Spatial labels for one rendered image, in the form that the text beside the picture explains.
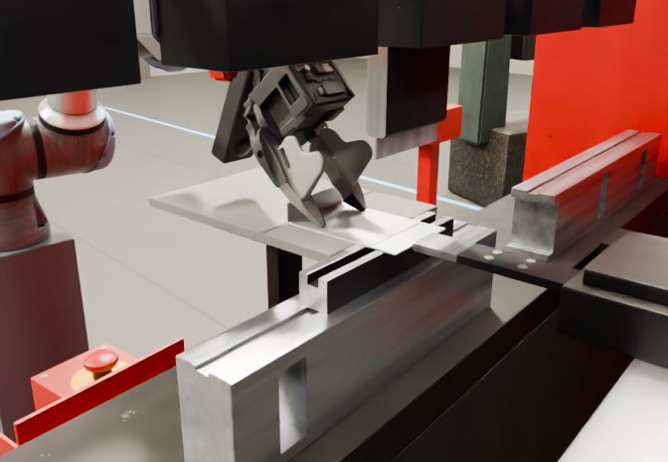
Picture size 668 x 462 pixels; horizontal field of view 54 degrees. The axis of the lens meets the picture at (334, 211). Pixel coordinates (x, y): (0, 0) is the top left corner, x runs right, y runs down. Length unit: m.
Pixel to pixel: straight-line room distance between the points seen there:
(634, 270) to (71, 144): 1.03
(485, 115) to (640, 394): 3.41
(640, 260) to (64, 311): 1.09
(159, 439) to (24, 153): 0.81
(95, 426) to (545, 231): 0.60
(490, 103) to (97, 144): 2.81
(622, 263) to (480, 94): 3.31
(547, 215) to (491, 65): 2.91
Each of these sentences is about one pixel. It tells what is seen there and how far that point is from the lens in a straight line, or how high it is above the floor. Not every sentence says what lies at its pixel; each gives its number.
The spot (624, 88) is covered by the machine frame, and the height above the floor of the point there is 1.04.
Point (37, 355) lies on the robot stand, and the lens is 1.39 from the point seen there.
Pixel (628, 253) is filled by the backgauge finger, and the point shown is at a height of 1.03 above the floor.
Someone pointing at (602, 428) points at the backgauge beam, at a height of 0.98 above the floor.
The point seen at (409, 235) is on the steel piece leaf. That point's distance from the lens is 0.62.
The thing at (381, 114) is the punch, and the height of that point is 1.12.
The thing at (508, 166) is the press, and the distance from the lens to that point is 3.81.
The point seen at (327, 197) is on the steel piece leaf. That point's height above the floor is 1.01.
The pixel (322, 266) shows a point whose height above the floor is 1.00.
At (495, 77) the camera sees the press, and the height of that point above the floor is 0.75.
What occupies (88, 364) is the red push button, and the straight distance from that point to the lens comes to 0.84.
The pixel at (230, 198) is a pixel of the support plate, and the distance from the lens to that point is 0.74.
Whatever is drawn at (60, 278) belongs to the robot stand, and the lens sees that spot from 1.35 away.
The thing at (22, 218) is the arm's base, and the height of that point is 0.83.
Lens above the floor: 1.22
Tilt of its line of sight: 19 degrees down
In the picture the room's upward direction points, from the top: straight up
